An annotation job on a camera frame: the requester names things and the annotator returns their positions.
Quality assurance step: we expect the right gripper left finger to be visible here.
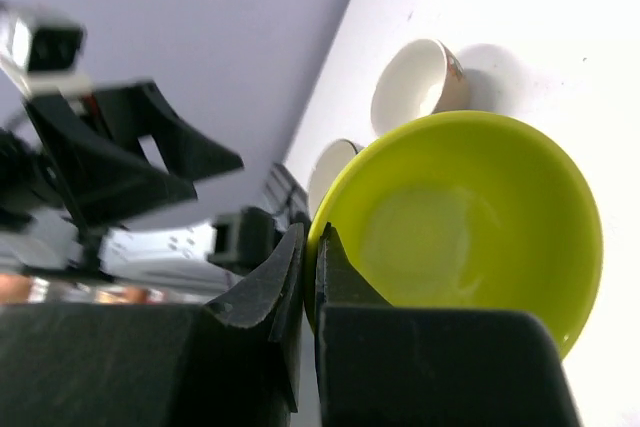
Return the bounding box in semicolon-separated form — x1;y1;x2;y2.
1;224;305;426

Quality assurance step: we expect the lime green bowl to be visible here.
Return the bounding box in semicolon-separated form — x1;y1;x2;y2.
304;111;603;356

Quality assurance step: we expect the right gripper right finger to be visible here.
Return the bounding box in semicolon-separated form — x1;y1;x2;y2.
314;227;579;426

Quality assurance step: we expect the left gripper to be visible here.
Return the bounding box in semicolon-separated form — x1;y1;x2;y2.
19;81;244;277

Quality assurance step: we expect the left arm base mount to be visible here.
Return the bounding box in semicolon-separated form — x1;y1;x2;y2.
207;206;278;276

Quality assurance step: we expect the grey-rimmed white bowl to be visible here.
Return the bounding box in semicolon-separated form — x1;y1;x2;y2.
307;139;363;219

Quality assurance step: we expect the aluminium mounting rail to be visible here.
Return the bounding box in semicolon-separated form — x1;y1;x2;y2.
1;164;309;296

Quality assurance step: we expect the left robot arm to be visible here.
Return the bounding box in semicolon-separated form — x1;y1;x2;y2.
1;81;244;235

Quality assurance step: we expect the white ceramic bowl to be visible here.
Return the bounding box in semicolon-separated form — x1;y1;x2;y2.
370;39;471;136

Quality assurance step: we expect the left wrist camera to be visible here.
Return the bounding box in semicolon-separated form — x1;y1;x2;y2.
1;0;92;98

